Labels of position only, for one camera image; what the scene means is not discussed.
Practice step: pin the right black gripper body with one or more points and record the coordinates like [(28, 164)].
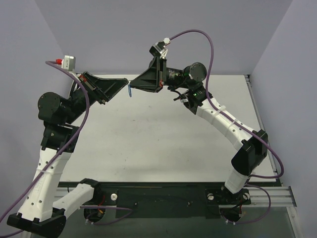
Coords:
[(161, 74)]

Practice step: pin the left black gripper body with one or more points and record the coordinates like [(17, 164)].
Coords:
[(91, 88)]

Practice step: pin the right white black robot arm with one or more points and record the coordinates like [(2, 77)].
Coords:
[(247, 142)]

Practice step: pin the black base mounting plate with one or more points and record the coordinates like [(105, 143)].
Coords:
[(172, 199)]

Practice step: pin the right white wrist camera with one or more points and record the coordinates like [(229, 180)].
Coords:
[(159, 48)]

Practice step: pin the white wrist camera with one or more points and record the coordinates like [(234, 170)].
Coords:
[(67, 65), (159, 48)]

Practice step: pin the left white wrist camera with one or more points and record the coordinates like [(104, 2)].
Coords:
[(67, 65)]

